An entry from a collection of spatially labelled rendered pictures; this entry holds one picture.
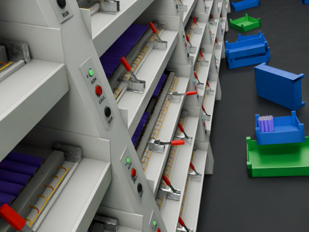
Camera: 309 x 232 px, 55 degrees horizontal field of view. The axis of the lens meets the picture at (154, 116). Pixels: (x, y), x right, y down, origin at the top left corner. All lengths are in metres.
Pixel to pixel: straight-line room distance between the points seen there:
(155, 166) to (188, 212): 0.41
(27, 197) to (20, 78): 0.17
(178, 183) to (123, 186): 0.44
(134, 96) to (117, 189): 0.23
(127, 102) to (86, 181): 0.24
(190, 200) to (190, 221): 0.09
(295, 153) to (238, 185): 0.32
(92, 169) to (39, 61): 0.20
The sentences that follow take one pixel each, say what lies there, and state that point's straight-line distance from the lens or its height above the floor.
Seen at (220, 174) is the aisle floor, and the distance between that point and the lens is 1.48.
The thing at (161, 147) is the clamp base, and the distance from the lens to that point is 0.81.
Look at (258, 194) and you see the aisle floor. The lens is 1.38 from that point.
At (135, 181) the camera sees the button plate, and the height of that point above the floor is 0.62.
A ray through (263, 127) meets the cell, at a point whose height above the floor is 0.06.
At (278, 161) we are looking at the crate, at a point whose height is 0.00.
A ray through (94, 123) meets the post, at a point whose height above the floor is 0.80.
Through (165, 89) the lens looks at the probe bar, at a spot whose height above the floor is 0.57.
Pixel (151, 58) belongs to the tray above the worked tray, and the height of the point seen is 0.73.
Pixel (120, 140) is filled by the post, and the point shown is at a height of 0.73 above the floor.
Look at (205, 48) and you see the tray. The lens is 1.89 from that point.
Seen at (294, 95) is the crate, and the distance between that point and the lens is 1.80.
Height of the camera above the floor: 1.03
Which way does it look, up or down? 30 degrees down
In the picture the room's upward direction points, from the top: 18 degrees counter-clockwise
